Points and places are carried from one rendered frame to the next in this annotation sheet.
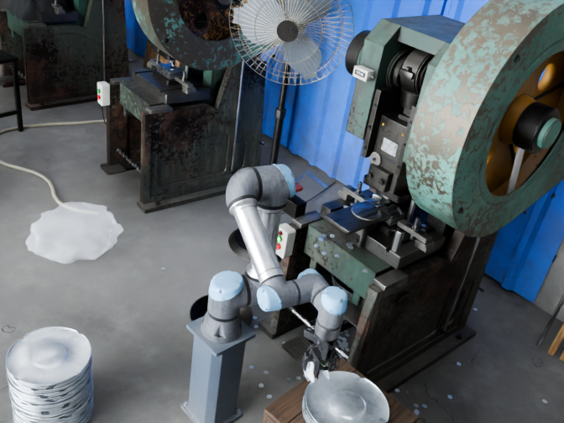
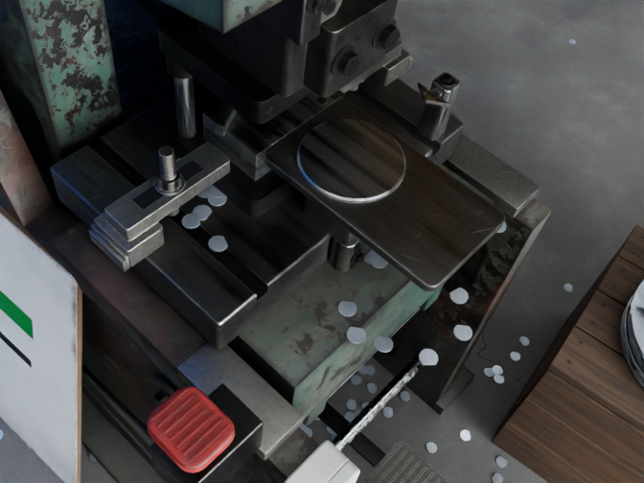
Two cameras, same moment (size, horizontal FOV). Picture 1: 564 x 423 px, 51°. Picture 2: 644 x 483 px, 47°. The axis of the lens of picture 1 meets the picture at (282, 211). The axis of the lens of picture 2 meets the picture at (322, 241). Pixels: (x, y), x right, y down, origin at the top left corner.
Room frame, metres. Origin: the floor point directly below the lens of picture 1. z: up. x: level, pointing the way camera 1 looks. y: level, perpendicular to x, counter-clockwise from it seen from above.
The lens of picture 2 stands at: (2.20, 0.22, 1.40)
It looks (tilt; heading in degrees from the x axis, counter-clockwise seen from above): 54 degrees down; 260
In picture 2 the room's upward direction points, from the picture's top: 10 degrees clockwise
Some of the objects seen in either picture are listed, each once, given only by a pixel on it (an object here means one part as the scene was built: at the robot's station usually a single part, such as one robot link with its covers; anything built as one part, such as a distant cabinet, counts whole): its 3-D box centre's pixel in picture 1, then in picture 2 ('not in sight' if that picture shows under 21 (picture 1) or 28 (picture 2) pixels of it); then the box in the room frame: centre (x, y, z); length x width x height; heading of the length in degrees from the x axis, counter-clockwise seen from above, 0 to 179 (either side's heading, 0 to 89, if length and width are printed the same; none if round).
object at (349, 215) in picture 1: (355, 228); (374, 218); (2.04, -0.30, 0.72); 0.25 x 0.14 x 0.14; 135
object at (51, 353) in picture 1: (49, 354); not in sight; (1.51, 0.75, 0.30); 0.29 x 0.29 x 0.01
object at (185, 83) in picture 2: not in sight; (184, 88); (2.27, -0.42, 0.81); 0.02 x 0.02 x 0.14
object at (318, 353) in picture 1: (324, 349); not in sight; (1.33, -0.19, 0.71); 0.09 x 0.08 x 0.12; 26
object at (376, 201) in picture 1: (384, 210); (274, 116); (2.16, -0.43, 0.76); 0.15 x 0.09 x 0.05; 45
